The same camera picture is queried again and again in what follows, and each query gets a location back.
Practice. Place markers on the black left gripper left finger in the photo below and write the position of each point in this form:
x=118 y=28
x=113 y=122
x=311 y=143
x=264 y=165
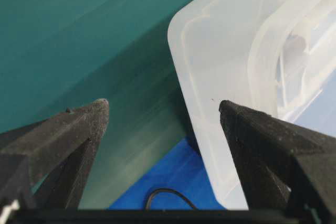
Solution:
x=47 y=164

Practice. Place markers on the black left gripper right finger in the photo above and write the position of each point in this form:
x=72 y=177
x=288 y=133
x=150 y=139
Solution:
x=280 y=165

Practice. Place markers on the clear plastic tool box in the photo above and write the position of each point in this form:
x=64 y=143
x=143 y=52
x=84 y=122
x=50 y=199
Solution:
x=275 y=56

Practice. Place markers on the blue table mat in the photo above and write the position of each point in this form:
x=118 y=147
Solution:
x=182 y=168

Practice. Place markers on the green curtain backdrop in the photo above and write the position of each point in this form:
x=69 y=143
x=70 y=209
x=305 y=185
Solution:
x=59 y=54

